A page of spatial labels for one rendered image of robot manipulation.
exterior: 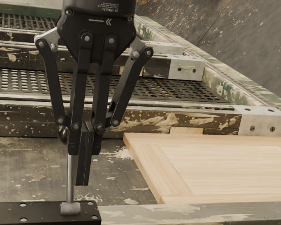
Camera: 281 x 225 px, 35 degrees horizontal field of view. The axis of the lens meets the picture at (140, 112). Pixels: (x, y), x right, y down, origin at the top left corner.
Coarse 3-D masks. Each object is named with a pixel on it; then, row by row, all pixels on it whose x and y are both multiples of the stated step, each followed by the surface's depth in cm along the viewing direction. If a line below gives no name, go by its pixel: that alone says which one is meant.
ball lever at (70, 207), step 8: (64, 128) 59; (64, 136) 58; (64, 144) 59; (72, 160) 59; (72, 168) 59; (72, 176) 59; (72, 184) 59; (72, 192) 59; (72, 200) 59; (64, 208) 58; (72, 208) 58
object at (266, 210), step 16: (112, 208) 63; (128, 208) 63; (144, 208) 64; (160, 208) 64; (176, 208) 65; (192, 208) 66; (208, 208) 66; (224, 208) 67; (240, 208) 68; (256, 208) 69; (272, 208) 69; (112, 224) 59; (128, 224) 60; (144, 224) 60; (160, 224) 61; (176, 224) 62; (192, 224) 62; (208, 224) 63; (224, 224) 64; (240, 224) 65; (256, 224) 66; (272, 224) 67
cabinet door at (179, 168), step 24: (144, 144) 90; (168, 144) 92; (192, 144) 94; (216, 144) 96; (240, 144) 98; (264, 144) 100; (144, 168) 81; (168, 168) 82; (192, 168) 84; (216, 168) 86; (240, 168) 87; (264, 168) 89; (168, 192) 73; (192, 192) 75; (216, 192) 76; (240, 192) 78; (264, 192) 79
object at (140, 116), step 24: (0, 96) 89; (24, 96) 91; (48, 96) 93; (0, 120) 87; (24, 120) 88; (48, 120) 90; (144, 120) 96; (168, 120) 97; (192, 120) 99; (216, 120) 101; (240, 120) 102; (264, 120) 104
